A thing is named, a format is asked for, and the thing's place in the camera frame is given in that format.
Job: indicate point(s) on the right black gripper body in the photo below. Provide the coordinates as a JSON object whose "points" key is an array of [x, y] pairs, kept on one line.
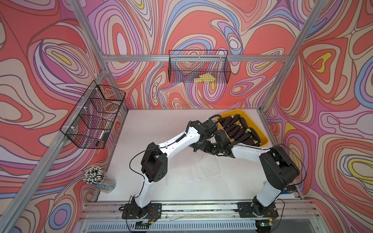
{"points": [[215, 147]]}

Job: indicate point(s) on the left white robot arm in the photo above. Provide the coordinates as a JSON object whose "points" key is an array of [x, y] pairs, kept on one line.
{"points": [[154, 164]]}

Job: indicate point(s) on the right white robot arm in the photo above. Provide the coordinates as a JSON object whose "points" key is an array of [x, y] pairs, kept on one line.
{"points": [[279, 168]]}

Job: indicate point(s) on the yellow plastic tray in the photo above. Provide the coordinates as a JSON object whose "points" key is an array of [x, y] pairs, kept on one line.
{"points": [[238, 134]]}

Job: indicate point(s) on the yellow item in basket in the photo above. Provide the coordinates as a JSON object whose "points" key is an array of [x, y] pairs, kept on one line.
{"points": [[205, 78]]}

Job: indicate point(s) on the clear cup of sticks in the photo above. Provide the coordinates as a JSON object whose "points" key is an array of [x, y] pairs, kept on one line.
{"points": [[98, 178]]}

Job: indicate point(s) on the back black wire basket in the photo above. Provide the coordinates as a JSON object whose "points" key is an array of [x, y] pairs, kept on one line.
{"points": [[186, 65]]}

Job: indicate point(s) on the black wire basket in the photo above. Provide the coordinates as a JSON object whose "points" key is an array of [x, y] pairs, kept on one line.
{"points": [[186, 65], [90, 126]]}

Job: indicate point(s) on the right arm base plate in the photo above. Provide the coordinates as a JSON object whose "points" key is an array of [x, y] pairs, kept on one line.
{"points": [[252, 210]]}

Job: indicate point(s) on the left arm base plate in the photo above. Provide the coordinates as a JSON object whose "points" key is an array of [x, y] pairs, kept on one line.
{"points": [[132, 211]]}

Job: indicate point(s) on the left black wire basket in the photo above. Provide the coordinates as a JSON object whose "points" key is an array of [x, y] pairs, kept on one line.
{"points": [[90, 126]]}

